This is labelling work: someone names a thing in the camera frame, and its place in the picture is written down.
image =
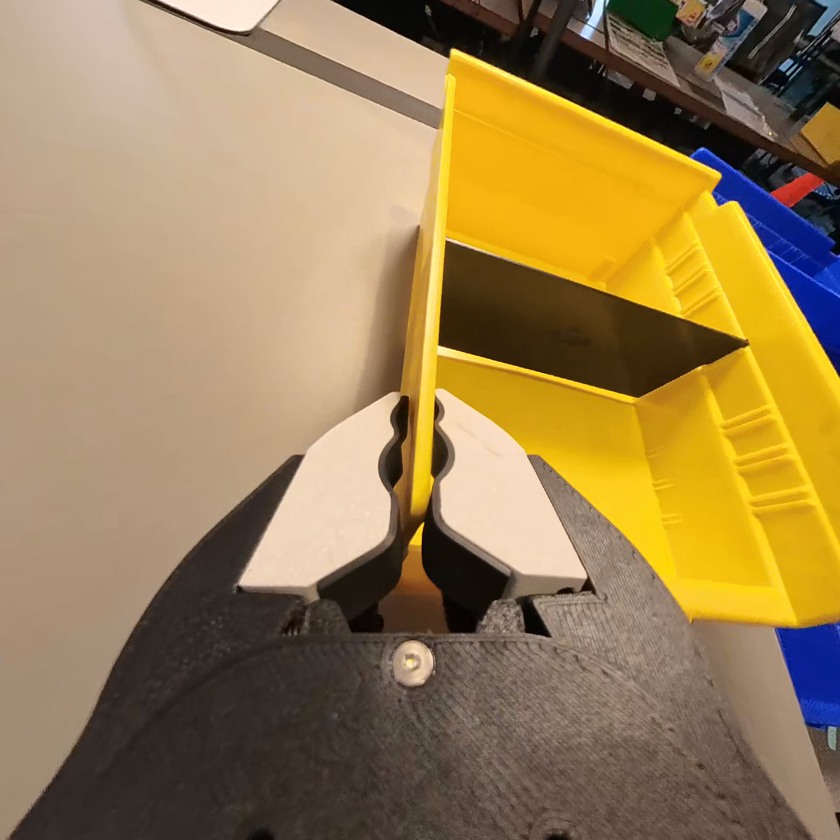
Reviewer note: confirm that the black bin divider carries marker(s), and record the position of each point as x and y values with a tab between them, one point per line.
577	328

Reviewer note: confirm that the blue plastic bin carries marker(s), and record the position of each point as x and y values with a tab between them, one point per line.
807	262

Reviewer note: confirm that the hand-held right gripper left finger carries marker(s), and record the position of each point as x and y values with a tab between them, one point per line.
328	518

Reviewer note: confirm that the yellow plastic storage bin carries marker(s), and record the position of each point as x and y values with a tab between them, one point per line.
590	367

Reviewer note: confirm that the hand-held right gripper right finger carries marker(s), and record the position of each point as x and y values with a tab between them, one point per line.
505	518

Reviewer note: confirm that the wooden shelf with clutter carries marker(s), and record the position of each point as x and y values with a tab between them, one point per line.
689	59

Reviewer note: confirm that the white flat board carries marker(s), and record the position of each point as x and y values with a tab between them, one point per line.
216	12

